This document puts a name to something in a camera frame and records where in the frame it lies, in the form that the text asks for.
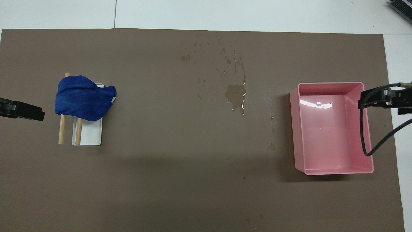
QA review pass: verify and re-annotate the white towel rack base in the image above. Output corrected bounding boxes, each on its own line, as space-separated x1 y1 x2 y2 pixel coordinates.
72 83 105 146

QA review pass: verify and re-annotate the grey striped device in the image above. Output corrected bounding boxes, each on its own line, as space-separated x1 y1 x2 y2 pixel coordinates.
388 0 412 20

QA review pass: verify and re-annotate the pink plastic bin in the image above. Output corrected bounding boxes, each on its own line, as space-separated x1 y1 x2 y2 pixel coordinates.
290 82 374 175

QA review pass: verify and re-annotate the spilled water puddle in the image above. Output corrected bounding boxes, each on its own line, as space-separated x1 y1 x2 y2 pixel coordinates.
224 83 248 116

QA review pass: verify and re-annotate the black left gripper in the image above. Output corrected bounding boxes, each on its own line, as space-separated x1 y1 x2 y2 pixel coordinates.
0 98 45 121

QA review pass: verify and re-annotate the blue towel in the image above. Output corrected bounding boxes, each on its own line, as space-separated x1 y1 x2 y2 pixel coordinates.
54 75 117 121

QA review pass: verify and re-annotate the brown table mat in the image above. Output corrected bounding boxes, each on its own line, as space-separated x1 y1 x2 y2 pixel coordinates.
0 28 405 232

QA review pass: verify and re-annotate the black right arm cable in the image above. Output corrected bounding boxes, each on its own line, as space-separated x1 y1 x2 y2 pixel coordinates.
359 82 412 157

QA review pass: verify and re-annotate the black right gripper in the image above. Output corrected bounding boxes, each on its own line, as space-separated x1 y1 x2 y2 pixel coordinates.
358 87 412 115

